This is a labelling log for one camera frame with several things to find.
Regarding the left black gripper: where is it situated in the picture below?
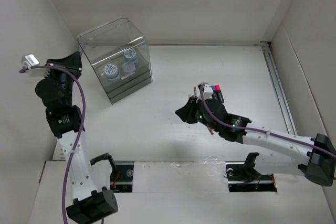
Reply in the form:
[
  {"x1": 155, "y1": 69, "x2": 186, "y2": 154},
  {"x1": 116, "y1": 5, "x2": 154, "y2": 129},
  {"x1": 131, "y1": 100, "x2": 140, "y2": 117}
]
[{"x1": 44, "y1": 51, "x2": 82, "y2": 104}]

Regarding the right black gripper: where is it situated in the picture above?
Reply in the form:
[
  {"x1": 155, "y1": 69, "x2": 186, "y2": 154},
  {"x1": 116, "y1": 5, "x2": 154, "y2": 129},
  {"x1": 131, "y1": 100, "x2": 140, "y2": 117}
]
[{"x1": 175, "y1": 97, "x2": 220, "y2": 133}]

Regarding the pink capped marker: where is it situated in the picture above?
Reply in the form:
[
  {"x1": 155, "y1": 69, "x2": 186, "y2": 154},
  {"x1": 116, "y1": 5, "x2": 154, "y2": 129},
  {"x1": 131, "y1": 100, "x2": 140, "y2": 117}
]
[{"x1": 214, "y1": 85, "x2": 224, "y2": 103}]

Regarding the blue slime jar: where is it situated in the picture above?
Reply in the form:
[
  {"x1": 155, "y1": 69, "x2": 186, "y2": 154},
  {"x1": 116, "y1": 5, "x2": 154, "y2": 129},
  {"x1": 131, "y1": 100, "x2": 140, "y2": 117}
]
[
  {"x1": 104, "y1": 63, "x2": 120, "y2": 83},
  {"x1": 123, "y1": 48, "x2": 138, "y2": 65}
]

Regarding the clear acrylic drawer organizer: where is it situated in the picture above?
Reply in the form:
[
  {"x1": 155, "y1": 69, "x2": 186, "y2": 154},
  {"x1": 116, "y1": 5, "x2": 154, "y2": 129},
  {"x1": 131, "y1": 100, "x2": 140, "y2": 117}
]
[{"x1": 77, "y1": 17, "x2": 153, "y2": 104}]

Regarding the small dark glitter jar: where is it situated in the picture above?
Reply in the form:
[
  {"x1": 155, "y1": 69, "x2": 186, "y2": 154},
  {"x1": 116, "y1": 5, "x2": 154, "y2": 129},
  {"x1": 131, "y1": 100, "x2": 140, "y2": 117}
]
[{"x1": 122, "y1": 61, "x2": 136, "y2": 74}]

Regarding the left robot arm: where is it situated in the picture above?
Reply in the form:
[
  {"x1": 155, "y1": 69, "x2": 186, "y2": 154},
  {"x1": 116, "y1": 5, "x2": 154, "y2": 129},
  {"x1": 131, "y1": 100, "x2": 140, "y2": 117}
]
[{"x1": 35, "y1": 51, "x2": 119, "y2": 223}]

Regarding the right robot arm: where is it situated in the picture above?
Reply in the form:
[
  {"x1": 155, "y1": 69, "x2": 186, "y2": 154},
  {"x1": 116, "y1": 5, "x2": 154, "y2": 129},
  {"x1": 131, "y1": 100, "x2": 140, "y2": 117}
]
[{"x1": 175, "y1": 97, "x2": 335, "y2": 187}]

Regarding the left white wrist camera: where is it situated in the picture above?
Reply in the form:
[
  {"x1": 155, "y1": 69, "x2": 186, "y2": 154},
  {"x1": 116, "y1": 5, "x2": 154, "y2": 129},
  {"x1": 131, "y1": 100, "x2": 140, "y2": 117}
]
[{"x1": 21, "y1": 54, "x2": 40, "y2": 72}]

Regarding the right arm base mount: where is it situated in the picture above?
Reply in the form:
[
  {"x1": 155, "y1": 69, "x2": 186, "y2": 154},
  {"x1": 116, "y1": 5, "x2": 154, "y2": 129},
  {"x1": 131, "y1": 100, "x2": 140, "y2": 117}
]
[{"x1": 224, "y1": 153, "x2": 277, "y2": 193}]

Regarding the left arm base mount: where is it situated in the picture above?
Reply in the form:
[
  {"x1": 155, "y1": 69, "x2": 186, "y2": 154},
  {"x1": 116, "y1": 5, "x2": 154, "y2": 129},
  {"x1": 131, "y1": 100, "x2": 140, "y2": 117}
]
[{"x1": 110, "y1": 161, "x2": 134, "y2": 193}]

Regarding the aluminium rail right side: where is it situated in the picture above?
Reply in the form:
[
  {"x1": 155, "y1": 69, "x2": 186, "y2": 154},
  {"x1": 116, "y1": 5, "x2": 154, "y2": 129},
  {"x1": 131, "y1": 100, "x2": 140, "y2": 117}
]
[{"x1": 260, "y1": 43, "x2": 297, "y2": 135}]

